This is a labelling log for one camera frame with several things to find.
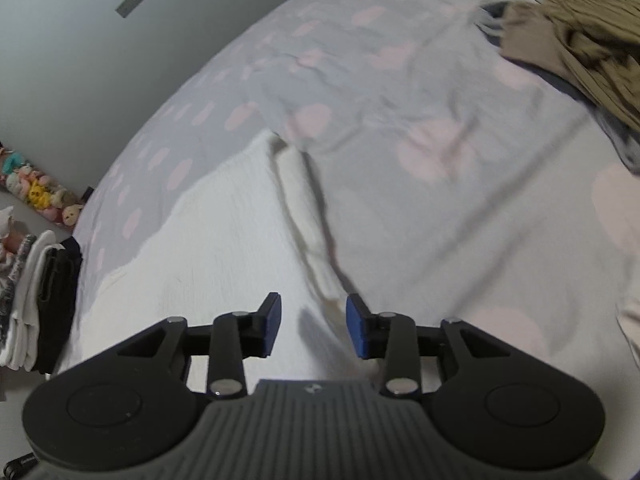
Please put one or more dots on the dark floral folded garment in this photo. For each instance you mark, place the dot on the dark floral folded garment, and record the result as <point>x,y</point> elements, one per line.
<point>15,270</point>

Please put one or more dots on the brown striped garment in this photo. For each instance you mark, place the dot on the brown striped garment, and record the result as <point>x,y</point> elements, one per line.
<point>590,45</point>

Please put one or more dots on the bed with dotted grey sheet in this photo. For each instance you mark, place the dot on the bed with dotted grey sheet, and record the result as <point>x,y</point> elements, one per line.
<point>400,210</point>

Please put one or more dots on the white folded garment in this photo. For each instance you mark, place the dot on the white folded garment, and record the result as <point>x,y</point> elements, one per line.
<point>20,345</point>
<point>37,270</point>

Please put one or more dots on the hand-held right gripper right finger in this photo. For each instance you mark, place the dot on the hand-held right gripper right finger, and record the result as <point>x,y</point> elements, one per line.
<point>356,330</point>

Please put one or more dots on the white textured shirt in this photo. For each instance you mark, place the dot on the white textured shirt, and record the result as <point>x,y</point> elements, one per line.
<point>215,260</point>

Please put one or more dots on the black cylindrical object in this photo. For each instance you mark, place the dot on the black cylindrical object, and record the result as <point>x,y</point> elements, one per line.
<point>20,467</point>

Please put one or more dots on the row of plush toys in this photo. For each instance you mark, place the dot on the row of plush toys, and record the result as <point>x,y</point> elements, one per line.
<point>40,195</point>

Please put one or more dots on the black folded pants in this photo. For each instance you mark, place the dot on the black folded pants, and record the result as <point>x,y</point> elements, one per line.
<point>57,300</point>

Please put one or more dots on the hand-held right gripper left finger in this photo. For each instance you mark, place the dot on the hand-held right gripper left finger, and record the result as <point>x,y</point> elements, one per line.
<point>272,325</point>

